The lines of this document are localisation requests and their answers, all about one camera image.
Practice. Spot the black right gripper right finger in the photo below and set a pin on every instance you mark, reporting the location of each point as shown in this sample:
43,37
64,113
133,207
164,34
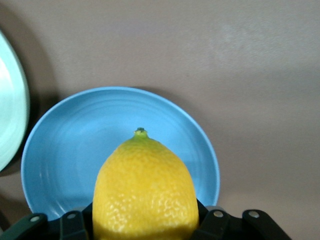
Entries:
215,225

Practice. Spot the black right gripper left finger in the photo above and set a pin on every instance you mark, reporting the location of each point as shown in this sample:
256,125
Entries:
77,225

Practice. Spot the yellow lemon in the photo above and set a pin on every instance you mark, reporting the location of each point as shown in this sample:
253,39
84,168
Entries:
145,190

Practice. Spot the blue plate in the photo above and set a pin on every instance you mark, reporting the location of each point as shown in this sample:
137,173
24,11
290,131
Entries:
75,150

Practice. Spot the mint green plate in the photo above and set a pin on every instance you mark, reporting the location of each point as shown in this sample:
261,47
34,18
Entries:
12,105

